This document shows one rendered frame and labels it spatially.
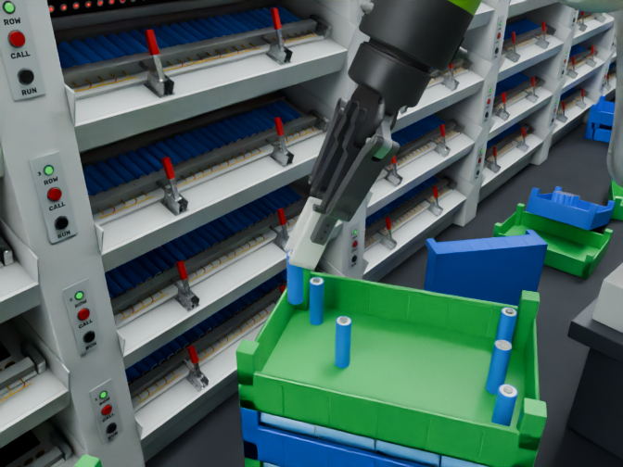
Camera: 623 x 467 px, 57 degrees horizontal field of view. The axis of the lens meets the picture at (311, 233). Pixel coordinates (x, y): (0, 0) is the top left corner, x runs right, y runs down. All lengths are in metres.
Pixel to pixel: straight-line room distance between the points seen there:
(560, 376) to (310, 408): 0.96
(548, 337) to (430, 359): 0.91
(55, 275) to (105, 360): 0.19
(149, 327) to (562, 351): 1.00
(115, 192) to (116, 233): 0.07
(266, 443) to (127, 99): 0.51
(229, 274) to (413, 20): 0.74
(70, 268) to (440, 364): 0.52
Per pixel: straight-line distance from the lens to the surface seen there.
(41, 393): 0.99
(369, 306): 0.76
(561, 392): 1.46
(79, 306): 0.92
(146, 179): 1.00
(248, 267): 1.18
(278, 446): 0.68
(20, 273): 0.89
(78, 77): 0.90
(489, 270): 1.56
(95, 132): 0.85
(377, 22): 0.54
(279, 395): 0.62
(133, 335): 1.04
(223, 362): 1.25
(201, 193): 1.03
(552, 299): 1.75
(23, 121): 0.79
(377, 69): 0.54
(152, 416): 1.17
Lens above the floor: 0.95
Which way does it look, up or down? 29 degrees down
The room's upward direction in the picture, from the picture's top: straight up
